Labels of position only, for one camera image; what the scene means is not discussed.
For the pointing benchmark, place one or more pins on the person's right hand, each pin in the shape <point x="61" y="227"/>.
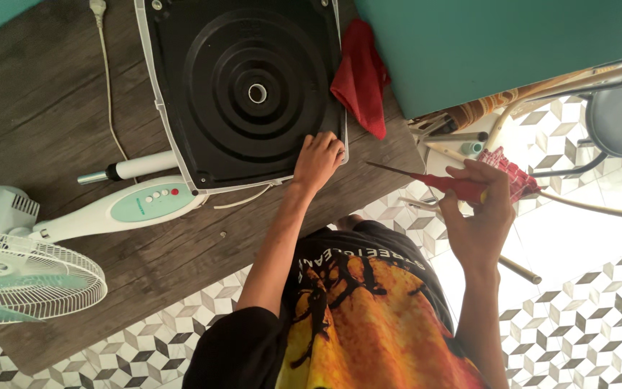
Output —
<point x="486" y="221"/>

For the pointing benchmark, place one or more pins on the black and orange shirt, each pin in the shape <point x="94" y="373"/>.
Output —
<point x="365" y="324"/>

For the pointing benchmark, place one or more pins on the rolled orange patterned mat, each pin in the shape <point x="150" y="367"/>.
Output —
<point x="484" y="111"/>

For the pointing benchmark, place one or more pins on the red cloth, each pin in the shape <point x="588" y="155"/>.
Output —
<point x="359" y="81"/>

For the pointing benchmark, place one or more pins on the grey metal stool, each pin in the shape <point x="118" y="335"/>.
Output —
<point x="619" y="119"/>

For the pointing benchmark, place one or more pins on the person's left fingers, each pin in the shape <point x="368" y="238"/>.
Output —
<point x="326" y="143"/>

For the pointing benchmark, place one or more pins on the wooden stick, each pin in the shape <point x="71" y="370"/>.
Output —
<point x="520" y="270"/>

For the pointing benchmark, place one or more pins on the white fan grille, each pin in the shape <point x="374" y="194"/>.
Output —
<point x="46" y="286"/>

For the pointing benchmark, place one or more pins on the cream curved pipe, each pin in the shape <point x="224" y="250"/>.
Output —
<point x="559" y="86"/>

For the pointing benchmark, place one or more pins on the red checkered mop with stick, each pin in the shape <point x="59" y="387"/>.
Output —
<point x="511" y="173"/>

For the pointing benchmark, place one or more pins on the person's left hand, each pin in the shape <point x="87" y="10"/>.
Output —
<point x="316" y="162"/>

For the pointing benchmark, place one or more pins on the square black fan base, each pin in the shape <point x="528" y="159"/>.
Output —
<point x="246" y="92"/>

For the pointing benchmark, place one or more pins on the white fan body with controls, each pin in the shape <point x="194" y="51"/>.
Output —
<point x="127" y="208"/>

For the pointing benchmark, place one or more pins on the white tube with chrome end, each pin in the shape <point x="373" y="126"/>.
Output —
<point x="138" y="166"/>

